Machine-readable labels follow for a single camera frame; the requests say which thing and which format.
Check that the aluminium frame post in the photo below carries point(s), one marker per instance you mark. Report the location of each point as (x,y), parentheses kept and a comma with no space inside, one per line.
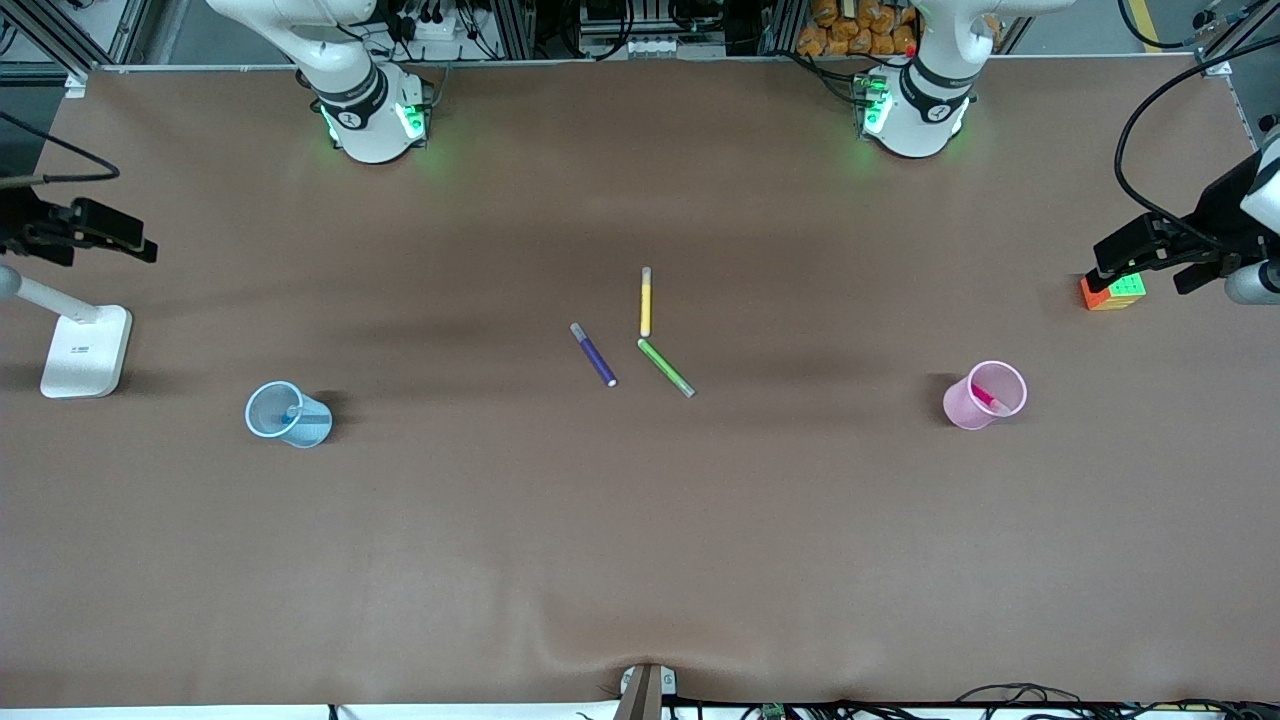
(515,30)

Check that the white terminal strip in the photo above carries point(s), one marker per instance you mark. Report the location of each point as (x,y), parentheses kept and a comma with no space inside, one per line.
(650,46)

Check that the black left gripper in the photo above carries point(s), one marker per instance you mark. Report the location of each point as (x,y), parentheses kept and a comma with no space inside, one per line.
(1213,212)

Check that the pink marker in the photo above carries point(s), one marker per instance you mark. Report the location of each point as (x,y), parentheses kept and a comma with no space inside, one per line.
(990,400)

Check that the metal table clamp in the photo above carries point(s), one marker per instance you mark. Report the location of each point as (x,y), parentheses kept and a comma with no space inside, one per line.
(645,695)

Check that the heap of orange items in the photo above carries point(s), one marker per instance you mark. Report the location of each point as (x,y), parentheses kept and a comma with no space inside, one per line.
(850,35)

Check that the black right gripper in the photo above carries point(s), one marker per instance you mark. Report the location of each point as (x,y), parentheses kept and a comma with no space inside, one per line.
(18,226)

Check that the colourful puzzle cube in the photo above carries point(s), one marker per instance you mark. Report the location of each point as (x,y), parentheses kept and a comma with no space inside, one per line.
(1115,292)

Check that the white power strip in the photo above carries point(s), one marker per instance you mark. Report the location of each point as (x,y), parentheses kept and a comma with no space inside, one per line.
(435,28)

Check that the pink mesh cup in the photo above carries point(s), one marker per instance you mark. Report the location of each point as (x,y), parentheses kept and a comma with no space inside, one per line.
(958,408)

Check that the aluminium frame corner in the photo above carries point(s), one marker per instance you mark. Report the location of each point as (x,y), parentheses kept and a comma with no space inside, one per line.
(1215,55)

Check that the light blue mesh cup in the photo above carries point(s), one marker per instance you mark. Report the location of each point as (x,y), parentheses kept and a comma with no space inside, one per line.
(315,428)

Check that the purple marker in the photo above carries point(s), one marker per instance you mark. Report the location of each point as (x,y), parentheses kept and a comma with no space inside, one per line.
(595,357)

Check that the aluminium frame strut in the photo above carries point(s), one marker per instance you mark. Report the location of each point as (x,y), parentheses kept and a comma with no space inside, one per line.
(55,35)

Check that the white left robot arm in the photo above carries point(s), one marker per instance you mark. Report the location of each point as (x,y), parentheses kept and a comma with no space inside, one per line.
(915,130)

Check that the white stand base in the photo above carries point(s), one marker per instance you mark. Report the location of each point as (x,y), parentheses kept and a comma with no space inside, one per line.
(85,350)

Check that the yellow marker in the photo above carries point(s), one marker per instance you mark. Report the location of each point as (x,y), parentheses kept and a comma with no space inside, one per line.
(646,305)

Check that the green marker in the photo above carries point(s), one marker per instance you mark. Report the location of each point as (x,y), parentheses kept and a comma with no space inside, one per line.
(665,367)

